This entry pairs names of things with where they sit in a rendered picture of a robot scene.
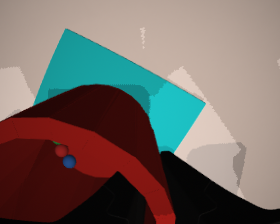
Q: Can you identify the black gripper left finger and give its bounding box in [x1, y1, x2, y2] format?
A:
[0, 171, 146, 224]

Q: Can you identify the blue marble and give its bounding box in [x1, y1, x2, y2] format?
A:
[63, 155, 76, 168]

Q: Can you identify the red cup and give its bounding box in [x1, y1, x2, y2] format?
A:
[0, 84, 176, 224]

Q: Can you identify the small red ball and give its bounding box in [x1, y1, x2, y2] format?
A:
[55, 144, 69, 157]

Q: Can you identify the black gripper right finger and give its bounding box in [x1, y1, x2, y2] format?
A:
[160, 151, 280, 224]

